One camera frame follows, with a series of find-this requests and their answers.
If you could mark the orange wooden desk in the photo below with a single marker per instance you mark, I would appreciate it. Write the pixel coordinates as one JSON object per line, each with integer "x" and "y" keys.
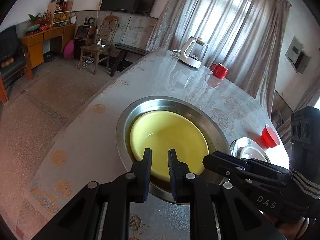
{"x": 59, "y": 37}

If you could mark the yellow plastic bowl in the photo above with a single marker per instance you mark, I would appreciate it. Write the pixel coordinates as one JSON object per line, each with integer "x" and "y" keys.
{"x": 161, "y": 131}

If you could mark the pink bag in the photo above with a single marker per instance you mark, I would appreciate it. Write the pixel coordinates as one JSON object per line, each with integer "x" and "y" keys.
{"x": 68, "y": 52}

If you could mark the red mug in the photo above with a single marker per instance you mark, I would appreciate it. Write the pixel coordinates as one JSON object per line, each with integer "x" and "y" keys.
{"x": 219, "y": 70}

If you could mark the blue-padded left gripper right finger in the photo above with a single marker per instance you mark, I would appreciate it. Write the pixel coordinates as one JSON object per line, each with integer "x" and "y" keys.
{"x": 217, "y": 211}

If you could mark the white plate purple floral rim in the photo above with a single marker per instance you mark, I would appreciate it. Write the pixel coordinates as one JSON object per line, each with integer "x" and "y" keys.
{"x": 247, "y": 148}

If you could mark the wooden chair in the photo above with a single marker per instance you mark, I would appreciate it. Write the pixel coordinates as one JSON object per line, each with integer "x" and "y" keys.
{"x": 100, "y": 50}

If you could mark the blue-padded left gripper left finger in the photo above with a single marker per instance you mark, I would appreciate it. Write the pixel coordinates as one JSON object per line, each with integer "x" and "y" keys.
{"x": 102, "y": 211}

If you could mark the side window curtain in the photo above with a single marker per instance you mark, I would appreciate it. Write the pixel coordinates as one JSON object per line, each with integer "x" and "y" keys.
{"x": 309, "y": 98}

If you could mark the beige window curtain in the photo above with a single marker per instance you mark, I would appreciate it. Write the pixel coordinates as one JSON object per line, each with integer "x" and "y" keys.
{"x": 244, "y": 35}

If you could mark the black space heater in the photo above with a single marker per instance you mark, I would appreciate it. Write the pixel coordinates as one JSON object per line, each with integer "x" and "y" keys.
{"x": 85, "y": 35}

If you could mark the wall electrical box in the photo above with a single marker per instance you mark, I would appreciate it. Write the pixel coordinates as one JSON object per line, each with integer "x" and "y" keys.
{"x": 297, "y": 57}

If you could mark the white glass electric kettle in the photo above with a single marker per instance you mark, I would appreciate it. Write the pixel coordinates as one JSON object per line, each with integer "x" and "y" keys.
{"x": 192, "y": 52}

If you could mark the small white shelf with items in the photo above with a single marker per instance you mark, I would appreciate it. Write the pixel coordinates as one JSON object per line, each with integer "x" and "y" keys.
{"x": 59, "y": 12}

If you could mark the stainless steel bowl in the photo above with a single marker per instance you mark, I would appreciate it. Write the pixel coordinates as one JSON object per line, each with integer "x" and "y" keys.
{"x": 213, "y": 135}

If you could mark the red plastic bowl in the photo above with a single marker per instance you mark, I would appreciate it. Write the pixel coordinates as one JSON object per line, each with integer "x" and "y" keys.
{"x": 269, "y": 137}

